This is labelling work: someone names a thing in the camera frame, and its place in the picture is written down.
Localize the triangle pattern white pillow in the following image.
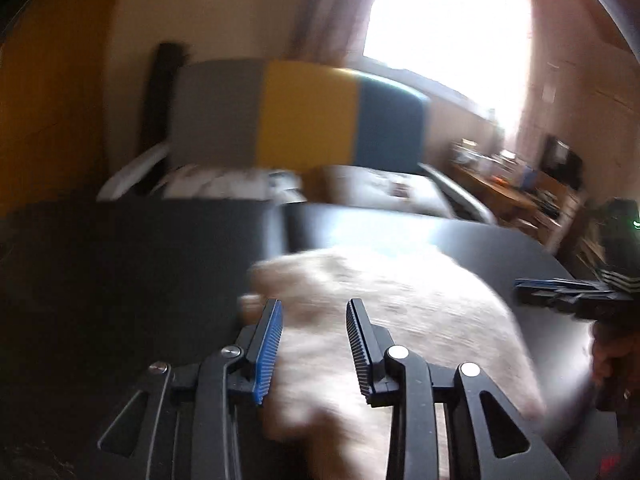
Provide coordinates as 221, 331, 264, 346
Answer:
154, 165, 306, 204

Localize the person's right hand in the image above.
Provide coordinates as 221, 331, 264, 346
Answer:
591, 321, 639, 417

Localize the cream knitted sweater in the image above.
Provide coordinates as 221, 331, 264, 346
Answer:
240, 246, 547, 480

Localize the black monitor on desk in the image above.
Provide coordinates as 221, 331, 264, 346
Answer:
539, 136, 584, 191

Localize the deer print white pillow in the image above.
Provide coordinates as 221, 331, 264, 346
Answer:
322, 165, 456, 219

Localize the patterned window curtain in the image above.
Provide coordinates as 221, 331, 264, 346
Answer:
286, 0, 374, 67

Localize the grey yellow blue sofa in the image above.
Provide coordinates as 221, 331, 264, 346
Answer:
99, 58, 496, 224

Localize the wooden side desk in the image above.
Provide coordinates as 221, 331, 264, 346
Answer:
448, 139, 588, 259

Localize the brown leather wall panel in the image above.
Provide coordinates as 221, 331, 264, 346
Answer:
1, 0, 116, 214

